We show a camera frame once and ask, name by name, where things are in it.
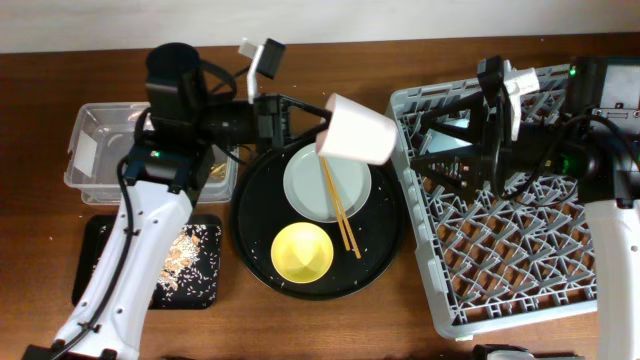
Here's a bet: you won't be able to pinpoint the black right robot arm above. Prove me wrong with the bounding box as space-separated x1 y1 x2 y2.
410 56 639 359

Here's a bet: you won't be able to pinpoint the light blue cup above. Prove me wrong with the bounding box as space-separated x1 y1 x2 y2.
427 119 471 153

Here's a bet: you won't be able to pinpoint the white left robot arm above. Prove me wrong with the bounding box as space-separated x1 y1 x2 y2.
23 39 332 359

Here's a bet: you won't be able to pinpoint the wooden chopstick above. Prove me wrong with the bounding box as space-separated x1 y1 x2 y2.
320 157 351 251
333 181 361 259

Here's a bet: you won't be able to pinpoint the light grey plate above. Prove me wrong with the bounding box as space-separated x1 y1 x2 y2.
283 143 372 223

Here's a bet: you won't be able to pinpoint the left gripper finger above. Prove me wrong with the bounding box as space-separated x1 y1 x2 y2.
287 122 329 146
284 96 332 122

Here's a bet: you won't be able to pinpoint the gold foil wrapper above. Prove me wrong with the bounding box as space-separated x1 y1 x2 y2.
209 163 227 182

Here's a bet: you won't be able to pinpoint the yellow bowl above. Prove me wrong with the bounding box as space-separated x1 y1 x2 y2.
270 222 334 284

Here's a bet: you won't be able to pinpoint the pink cup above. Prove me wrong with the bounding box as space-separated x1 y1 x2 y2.
316 93 397 165

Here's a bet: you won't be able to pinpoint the clear plastic bin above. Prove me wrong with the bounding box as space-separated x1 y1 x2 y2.
64 102 239 206

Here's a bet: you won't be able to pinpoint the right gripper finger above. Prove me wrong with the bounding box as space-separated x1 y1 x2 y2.
419 92 485 138
410 147 486 195

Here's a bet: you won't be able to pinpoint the grey dishwasher rack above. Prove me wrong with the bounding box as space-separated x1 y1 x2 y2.
387 62 640 342

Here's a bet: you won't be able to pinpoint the round black tray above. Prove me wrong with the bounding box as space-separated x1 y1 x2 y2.
229 140 408 301

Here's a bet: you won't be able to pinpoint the black rectangular tray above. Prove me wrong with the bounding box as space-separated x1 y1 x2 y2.
71 215 222 310

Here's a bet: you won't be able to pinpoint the food scraps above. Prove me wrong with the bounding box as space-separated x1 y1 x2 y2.
150 224 222 310

